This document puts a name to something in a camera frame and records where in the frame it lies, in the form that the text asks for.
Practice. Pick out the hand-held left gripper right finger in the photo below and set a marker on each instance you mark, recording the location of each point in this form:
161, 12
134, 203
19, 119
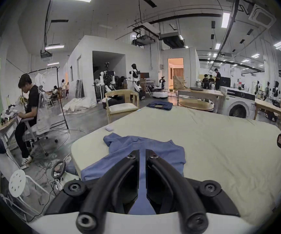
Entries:
172, 179

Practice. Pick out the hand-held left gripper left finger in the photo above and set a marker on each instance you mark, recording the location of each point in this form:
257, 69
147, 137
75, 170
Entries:
111, 179

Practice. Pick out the blue shirt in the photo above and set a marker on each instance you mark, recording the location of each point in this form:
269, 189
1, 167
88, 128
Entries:
160, 150

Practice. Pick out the wooden table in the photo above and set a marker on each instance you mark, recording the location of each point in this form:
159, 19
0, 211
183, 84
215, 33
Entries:
272, 107
201, 94

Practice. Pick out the small white object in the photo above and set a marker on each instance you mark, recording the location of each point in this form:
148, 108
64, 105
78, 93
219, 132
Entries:
109, 128

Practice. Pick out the bed with beige sheet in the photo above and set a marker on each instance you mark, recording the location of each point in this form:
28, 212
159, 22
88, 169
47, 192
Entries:
216, 150

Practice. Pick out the white washing machine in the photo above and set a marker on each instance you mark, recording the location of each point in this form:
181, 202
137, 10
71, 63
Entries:
239, 102

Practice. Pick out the wooden armchair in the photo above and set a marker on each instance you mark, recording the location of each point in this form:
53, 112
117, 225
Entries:
122, 106

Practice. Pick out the folded dark blue garment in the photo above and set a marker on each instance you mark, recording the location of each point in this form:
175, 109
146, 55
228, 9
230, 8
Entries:
161, 105

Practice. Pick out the pile of white cloth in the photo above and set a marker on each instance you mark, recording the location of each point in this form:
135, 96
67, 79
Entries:
78, 104

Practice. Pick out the white wheeled robot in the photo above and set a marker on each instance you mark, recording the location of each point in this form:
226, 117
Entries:
160, 90

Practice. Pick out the white round stool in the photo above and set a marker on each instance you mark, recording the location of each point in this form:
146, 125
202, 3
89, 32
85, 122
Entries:
17, 183

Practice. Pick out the white office chair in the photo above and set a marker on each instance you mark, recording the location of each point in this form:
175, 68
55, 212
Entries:
42, 116

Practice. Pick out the black clothes rack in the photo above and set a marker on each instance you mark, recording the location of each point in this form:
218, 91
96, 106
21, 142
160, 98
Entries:
60, 99

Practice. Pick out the group of robots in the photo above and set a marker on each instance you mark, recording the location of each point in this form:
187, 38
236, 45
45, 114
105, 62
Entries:
108, 82

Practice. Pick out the group of people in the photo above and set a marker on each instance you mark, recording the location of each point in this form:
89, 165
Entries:
61, 89
212, 78

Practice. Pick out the white humanoid robot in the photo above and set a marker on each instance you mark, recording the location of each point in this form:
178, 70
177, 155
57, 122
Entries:
134, 78

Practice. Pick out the wooden desk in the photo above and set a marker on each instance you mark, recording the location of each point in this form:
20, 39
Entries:
1, 125

